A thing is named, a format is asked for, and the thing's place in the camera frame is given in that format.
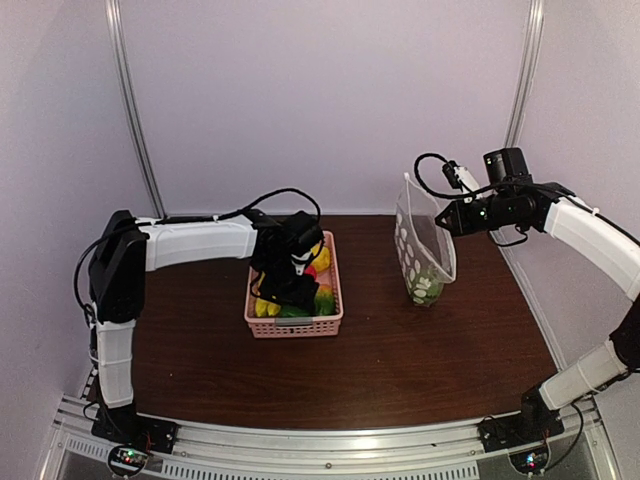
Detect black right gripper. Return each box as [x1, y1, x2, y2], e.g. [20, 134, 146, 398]
[437, 190, 523, 237]

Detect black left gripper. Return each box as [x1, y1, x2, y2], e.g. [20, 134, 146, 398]
[258, 254, 319, 312]

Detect red toy apple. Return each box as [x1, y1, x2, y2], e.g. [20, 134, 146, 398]
[304, 266, 317, 279]

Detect green orange toy mango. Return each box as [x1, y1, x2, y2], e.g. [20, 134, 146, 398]
[277, 284, 337, 318]

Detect clear dotted zip bag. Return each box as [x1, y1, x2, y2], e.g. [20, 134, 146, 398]
[393, 172, 457, 290]

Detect green striped toy watermelon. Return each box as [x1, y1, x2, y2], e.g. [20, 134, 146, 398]
[405, 267, 444, 307]

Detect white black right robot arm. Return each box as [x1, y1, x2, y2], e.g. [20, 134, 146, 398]
[435, 147, 639, 442]

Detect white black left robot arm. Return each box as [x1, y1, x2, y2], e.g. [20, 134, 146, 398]
[84, 209, 324, 444]

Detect yellow toy bananas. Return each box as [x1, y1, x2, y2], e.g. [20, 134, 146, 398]
[254, 298, 281, 318]

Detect pink plastic basket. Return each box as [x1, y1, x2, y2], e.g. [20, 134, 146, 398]
[244, 230, 344, 338]

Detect left circuit board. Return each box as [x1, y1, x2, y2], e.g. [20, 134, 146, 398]
[107, 445, 149, 477]

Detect circuit board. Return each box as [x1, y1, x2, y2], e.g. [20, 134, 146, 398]
[107, 445, 149, 477]
[509, 447, 550, 476]

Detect right circuit board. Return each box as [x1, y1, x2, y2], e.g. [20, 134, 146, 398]
[509, 447, 550, 476]

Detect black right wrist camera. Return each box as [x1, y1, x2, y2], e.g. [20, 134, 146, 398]
[442, 160, 480, 193]

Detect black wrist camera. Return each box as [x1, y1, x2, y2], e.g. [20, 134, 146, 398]
[442, 160, 480, 193]
[282, 210, 324, 275]

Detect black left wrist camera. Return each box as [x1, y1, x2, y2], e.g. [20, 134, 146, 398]
[282, 210, 324, 275]

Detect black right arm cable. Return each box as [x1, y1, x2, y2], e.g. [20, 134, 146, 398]
[413, 152, 474, 199]

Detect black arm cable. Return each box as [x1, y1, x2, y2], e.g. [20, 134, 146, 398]
[413, 152, 474, 199]
[73, 187, 322, 311]

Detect right aluminium frame post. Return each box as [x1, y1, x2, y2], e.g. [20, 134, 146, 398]
[504, 0, 545, 147]

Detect aluminium frame post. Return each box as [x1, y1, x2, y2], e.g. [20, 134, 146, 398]
[504, 0, 545, 147]
[105, 0, 167, 218]

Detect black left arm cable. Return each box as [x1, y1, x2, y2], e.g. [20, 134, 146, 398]
[73, 187, 322, 311]

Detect aluminium front rail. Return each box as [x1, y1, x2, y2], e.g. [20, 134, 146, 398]
[33, 395, 622, 479]

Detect left aluminium frame post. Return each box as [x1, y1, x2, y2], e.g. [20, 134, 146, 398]
[105, 0, 167, 218]

